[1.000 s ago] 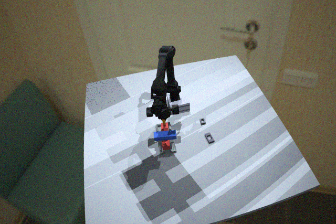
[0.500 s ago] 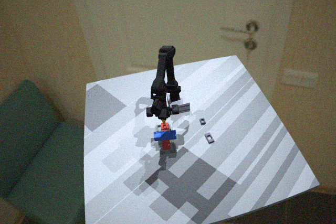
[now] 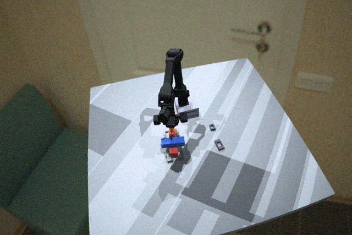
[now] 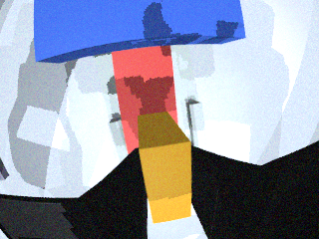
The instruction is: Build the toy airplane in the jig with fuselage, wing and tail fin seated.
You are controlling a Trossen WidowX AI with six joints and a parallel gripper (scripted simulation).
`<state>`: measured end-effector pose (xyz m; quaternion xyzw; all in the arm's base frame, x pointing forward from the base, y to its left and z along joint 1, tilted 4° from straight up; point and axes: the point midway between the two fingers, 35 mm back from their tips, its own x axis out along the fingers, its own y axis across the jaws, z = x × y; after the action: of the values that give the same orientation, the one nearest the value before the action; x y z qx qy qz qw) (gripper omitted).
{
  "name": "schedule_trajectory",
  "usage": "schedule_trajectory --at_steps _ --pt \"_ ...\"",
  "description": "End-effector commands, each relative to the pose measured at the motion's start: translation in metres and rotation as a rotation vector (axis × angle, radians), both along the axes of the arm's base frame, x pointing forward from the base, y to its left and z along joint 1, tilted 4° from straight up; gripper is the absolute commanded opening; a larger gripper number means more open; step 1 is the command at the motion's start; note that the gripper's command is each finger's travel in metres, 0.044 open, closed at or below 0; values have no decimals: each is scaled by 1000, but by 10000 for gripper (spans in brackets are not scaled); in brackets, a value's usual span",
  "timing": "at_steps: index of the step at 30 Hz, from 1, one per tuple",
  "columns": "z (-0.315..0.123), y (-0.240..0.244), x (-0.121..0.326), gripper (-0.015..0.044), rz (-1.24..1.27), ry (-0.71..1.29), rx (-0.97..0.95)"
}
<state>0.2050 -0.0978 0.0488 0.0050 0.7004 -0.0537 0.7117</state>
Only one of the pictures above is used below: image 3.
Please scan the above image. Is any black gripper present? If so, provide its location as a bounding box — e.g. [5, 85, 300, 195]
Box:
[153, 110, 188, 125]

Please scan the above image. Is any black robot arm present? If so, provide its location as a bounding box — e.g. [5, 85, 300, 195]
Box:
[157, 48, 190, 128]

